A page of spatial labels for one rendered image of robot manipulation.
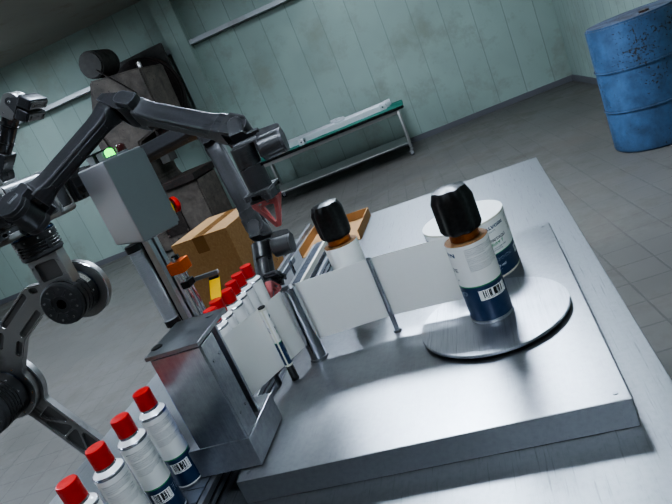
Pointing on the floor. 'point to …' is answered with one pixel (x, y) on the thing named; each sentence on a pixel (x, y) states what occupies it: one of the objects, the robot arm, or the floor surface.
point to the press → (190, 192)
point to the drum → (635, 75)
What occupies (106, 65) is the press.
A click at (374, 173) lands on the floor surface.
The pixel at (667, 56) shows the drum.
